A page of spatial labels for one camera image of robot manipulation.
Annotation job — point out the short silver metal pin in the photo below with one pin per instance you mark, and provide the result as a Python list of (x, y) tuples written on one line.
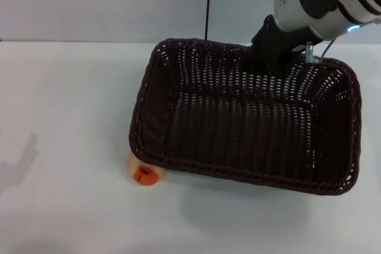
[(309, 53)]

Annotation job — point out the cream peach with orange spot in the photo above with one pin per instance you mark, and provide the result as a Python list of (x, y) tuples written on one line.
[(144, 175)]

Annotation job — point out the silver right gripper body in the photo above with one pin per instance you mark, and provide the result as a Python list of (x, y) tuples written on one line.
[(293, 1)]

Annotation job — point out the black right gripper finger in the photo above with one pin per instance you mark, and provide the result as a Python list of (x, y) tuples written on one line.
[(266, 43), (290, 50)]

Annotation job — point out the dark brown woven basket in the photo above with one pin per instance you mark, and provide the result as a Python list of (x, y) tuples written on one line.
[(238, 129)]

